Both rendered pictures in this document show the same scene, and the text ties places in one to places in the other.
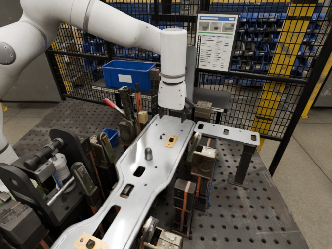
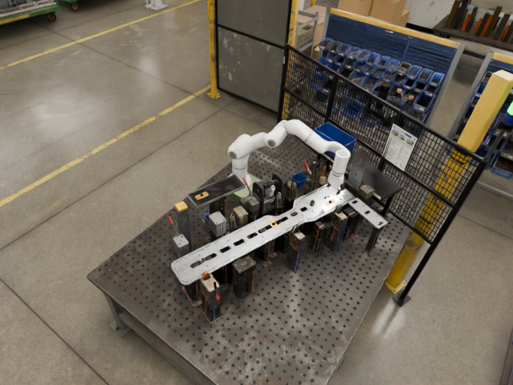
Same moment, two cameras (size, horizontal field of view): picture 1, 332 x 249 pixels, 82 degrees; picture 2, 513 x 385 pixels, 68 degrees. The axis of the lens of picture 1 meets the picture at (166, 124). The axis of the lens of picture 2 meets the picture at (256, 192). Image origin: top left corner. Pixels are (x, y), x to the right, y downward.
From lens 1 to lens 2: 193 cm
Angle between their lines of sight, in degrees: 26
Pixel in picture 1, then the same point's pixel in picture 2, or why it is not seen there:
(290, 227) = (375, 283)
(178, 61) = (340, 167)
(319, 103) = not seen: outside the picture
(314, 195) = (476, 325)
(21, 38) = (279, 138)
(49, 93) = (264, 97)
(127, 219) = (288, 223)
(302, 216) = (442, 328)
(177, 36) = (340, 158)
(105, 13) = (314, 140)
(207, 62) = (392, 158)
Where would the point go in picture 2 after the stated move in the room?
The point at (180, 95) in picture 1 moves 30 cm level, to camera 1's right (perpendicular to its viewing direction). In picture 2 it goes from (337, 182) to (381, 201)
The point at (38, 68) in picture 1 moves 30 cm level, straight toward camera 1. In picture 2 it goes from (265, 70) to (266, 82)
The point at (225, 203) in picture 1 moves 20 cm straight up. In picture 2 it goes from (348, 255) to (355, 237)
